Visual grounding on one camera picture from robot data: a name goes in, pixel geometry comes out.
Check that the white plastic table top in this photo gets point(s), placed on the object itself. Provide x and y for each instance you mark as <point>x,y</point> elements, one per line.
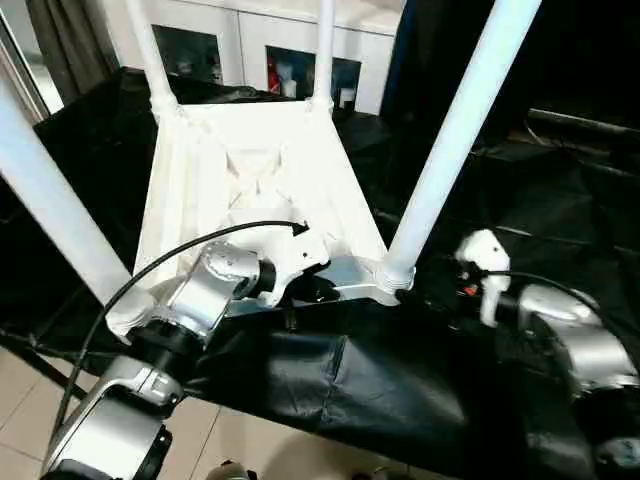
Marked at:
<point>200,150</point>

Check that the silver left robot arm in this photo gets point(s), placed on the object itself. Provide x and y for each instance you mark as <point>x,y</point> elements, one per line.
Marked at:
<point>200,300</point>

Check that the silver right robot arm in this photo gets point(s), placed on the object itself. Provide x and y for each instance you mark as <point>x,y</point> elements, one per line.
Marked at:
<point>590,345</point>

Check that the black mat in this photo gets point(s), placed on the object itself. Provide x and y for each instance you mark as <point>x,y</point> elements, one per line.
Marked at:
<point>550,200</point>

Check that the dark right robot foot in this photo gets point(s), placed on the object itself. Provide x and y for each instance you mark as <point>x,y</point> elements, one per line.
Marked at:
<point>380,475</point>

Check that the white cup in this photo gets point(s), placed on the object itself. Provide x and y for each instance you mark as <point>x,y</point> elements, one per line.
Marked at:
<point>289,88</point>

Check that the black rod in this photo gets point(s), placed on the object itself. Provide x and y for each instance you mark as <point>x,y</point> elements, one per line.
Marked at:
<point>585,121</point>

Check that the red bottle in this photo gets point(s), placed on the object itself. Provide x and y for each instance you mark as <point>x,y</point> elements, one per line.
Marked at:
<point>273,75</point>

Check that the black box with gold label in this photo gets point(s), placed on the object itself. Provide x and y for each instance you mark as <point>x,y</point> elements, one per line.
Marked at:
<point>430,50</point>

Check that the white cabinet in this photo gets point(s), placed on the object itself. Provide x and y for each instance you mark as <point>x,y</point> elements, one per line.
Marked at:
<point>240,30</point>

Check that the black stand foot bar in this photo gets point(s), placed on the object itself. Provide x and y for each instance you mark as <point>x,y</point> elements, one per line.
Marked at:
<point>45,370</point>

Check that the grey curtain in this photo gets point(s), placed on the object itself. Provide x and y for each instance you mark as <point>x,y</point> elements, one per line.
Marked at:
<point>65,45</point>

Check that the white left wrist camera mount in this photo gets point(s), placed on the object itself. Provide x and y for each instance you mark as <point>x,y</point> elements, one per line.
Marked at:
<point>305,250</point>

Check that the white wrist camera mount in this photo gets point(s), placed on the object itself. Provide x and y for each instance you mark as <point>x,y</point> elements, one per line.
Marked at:
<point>305,250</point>
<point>485,250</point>

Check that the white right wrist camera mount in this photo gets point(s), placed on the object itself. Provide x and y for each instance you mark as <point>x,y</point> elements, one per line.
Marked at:
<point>485,250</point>

